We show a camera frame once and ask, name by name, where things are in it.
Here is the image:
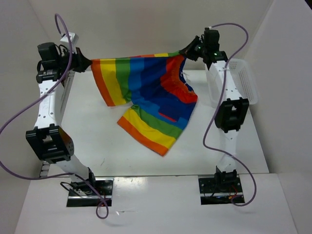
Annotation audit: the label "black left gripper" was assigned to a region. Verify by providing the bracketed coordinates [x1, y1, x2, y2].
[57, 46, 92, 73]

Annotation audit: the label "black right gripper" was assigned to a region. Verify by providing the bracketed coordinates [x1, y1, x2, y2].
[179, 35, 207, 61]

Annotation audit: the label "rainbow striped shorts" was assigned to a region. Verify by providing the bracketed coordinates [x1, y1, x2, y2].
[91, 52, 197, 156]

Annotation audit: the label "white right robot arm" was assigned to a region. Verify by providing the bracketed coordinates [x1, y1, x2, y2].
[180, 27, 249, 194]

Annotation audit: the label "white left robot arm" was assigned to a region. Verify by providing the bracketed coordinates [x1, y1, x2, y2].
[25, 42, 98, 195]

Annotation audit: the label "white perforated plastic basket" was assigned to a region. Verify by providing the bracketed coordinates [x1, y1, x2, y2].
[205, 58, 258, 108]

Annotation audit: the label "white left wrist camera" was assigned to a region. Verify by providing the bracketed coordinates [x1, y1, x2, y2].
[60, 32, 79, 49]

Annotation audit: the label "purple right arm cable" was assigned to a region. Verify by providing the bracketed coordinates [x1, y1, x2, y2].
[203, 22, 256, 207]

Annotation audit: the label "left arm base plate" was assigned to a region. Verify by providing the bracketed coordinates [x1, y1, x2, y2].
[60, 177, 114, 207]

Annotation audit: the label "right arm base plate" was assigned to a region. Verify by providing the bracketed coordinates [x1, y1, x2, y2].
[198, 175, 245, 205]

